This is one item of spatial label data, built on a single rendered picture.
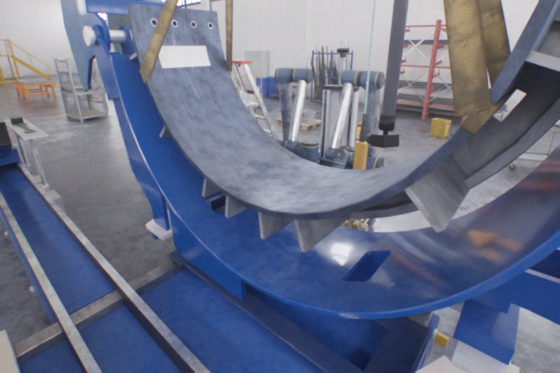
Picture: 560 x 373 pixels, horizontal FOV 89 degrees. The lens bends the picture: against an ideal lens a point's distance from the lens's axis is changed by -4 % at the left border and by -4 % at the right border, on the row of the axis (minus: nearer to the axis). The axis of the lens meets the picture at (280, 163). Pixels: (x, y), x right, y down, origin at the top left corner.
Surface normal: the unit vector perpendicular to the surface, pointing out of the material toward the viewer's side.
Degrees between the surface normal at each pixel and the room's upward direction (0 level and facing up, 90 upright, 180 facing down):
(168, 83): 65
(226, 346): 0
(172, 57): 75
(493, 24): 98
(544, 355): 0
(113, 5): 92
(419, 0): 90
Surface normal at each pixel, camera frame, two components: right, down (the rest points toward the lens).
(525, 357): 0.00, -0.93
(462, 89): -0.89, -0.04
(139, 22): 0.74, 0.14
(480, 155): -0.67, 0.26
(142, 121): 0.68, -0.22
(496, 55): -0.47, 0.43
